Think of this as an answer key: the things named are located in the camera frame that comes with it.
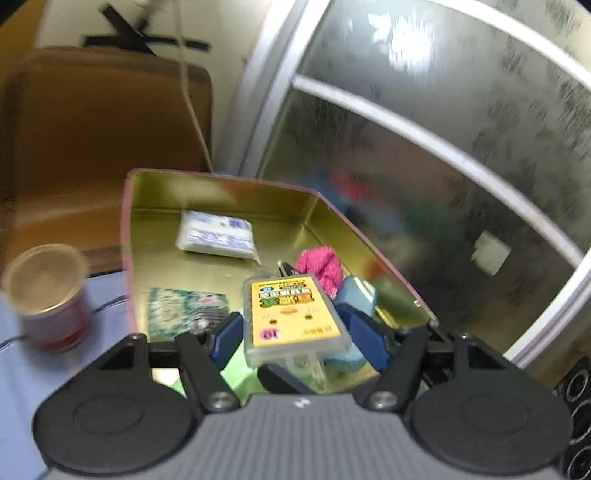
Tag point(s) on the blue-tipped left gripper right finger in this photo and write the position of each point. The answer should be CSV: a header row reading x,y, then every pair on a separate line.
x,y
396,356

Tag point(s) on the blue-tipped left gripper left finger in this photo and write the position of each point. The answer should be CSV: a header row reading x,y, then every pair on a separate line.
x,y
203,358

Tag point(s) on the yellow label plastic case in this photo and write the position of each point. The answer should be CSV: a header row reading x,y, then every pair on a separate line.
x,y
292,323

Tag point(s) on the white tissue pack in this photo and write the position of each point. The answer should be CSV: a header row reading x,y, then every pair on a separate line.
x,y
206,233

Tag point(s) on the green paper packet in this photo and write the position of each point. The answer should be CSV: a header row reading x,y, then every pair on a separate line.
x,y
243,388

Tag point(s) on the green patterned packet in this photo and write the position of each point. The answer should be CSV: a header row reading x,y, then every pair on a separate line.
x,y
173,311

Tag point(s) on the light blue case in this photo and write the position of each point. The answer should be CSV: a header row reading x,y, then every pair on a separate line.
x,y
362,296

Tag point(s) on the pink tin box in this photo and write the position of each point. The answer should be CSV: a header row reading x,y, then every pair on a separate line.
x,y
286,220

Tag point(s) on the pink fuzzy cloth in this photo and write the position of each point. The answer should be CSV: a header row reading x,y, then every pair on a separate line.
x,y
324,263

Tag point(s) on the red paper cup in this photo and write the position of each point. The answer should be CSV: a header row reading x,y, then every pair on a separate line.
x,y
46,288

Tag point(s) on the blue table cloth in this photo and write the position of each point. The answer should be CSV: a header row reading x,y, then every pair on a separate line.
x,y
29,375

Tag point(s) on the black speaker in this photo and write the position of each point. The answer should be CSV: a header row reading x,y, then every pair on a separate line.
x,y
574,390

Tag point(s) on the frosted glass sliding door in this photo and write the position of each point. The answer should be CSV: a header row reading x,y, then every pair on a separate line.
x,y
456,136

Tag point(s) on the black tape cross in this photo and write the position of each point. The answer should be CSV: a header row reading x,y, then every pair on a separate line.
x,y
127,36

